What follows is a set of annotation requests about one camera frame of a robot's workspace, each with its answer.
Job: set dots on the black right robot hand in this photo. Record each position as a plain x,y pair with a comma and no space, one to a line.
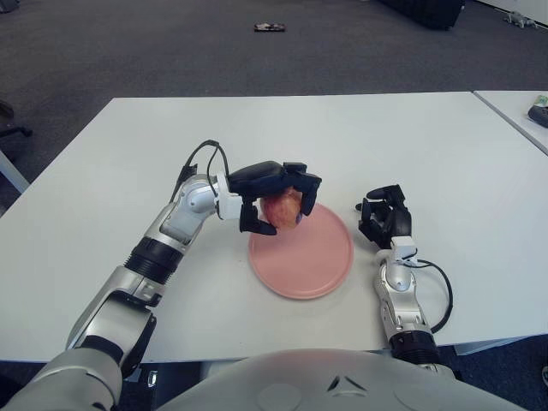
400,220

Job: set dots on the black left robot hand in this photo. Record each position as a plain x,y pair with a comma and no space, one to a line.
265,177

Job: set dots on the red yellow apple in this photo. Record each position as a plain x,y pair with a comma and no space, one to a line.
280,210

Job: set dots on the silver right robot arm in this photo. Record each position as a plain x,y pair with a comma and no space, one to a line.
400,308

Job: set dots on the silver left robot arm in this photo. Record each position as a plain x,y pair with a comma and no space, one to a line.
107,317

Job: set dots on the pink round plate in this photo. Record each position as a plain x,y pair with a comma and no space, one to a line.
308,265

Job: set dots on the dark flat packet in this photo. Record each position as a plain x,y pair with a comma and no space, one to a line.
269,27

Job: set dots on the dark grey handheld controller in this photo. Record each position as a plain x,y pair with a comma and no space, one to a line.
538,114

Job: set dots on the small green packet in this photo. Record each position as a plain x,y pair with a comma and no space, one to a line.
541,100

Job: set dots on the grey robot torso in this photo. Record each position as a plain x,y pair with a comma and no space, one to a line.
299,381

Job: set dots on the large black case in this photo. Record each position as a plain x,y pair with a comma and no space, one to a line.
428,13

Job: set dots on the black stand base with caster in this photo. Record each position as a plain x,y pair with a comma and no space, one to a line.
546,377

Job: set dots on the small grey toy robot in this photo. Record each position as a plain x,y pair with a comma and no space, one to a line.
519,19

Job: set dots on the white table leg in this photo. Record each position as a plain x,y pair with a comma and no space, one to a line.
13,171

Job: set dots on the black office chair base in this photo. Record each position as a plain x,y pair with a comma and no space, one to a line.
8,128

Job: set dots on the silver metal bracket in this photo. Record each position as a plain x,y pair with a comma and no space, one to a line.
152,377

